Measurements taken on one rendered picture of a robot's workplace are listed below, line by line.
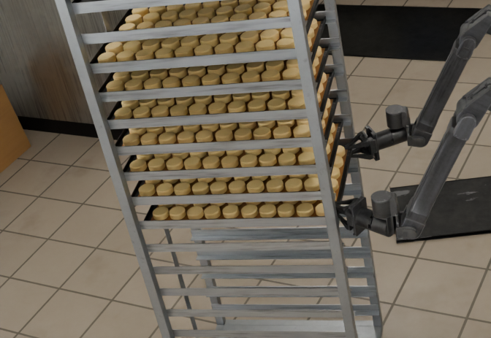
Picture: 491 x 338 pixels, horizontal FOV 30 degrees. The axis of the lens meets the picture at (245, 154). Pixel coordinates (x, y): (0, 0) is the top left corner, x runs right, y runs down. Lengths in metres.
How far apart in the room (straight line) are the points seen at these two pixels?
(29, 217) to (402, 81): 2.20
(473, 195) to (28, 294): 2.08
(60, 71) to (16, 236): 1.01
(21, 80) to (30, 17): 0.47
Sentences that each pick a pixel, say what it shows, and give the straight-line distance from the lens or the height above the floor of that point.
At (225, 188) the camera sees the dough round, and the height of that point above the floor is 1.05.
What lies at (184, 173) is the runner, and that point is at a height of 1.15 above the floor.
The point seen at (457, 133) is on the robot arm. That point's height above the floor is 1.28.
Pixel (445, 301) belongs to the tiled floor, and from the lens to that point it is 3.78.
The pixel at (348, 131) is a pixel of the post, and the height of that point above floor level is 1.00.
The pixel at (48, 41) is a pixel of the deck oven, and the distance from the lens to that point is 5.16.
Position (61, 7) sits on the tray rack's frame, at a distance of 2.46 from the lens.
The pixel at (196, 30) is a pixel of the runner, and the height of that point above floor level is 1.59.
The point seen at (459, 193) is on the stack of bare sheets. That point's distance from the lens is 4.32.
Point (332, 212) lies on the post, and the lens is 2.59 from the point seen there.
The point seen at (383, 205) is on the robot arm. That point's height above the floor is 1.05.
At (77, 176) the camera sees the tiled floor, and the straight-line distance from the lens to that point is 5.09.
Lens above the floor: 2.53
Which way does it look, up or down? 31 degrees down
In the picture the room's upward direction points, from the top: 13 degrees counter-clockwise
